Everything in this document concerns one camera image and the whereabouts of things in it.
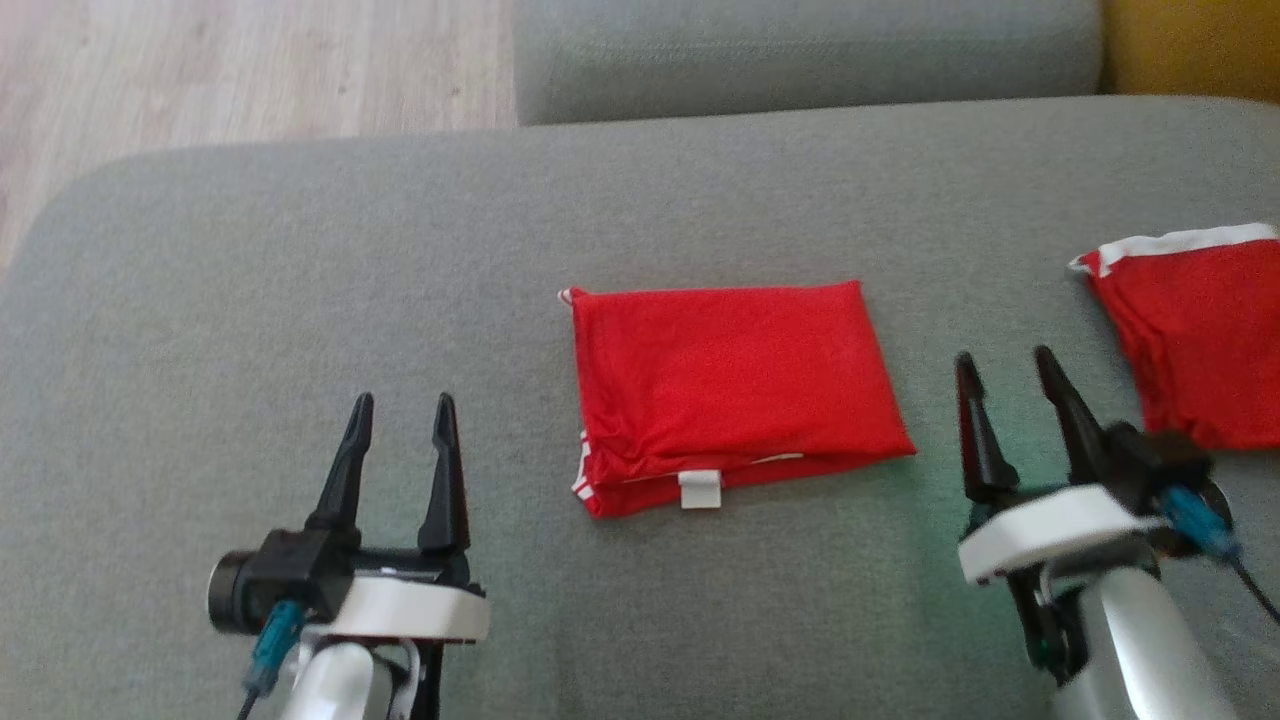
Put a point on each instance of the yellow sofa backrest cushion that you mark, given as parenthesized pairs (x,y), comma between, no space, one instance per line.
(1190,40)

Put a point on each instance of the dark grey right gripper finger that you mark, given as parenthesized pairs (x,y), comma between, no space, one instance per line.
(1075,420)
(985,440)

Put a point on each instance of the grey sofa seat cushion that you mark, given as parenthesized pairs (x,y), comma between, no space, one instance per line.
(800,50)

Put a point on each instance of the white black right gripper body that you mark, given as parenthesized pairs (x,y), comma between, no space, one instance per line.
(1050,530)

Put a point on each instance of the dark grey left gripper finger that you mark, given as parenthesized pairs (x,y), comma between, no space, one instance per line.
(345,470)
(445,480)

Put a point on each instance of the red white-striped shorts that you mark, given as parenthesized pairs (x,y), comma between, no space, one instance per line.
(1200,340)

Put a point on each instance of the red basketball jersey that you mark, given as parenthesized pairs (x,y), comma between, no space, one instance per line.
(730,390)

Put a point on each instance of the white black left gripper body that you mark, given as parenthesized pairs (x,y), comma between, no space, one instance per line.
(420,605)

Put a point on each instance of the yellow and grey sofa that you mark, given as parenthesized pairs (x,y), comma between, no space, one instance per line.
(250,300)

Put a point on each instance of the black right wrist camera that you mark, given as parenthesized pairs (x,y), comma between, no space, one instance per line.
(1150,465)

